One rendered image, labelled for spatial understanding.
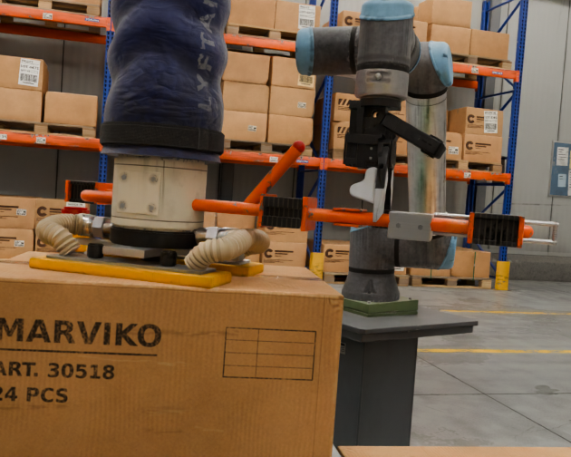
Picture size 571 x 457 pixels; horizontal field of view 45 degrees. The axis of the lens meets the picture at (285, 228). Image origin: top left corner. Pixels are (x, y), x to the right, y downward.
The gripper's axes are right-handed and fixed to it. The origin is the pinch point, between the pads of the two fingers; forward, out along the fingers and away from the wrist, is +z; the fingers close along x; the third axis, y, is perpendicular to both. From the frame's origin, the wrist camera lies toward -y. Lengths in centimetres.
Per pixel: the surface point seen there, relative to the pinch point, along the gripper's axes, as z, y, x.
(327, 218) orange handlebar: 0.7, 8.9, 4.6
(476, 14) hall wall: -303, 10, -990
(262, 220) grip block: 2.0, 19.8, 6.6
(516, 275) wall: 98, -84, -1029
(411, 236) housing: 2.6, -5.4, 4.6
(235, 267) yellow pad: 11.6, 27.4, -2.8
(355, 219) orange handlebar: 0.6, 4.0, 4.6
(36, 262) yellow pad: 12, 57, 16
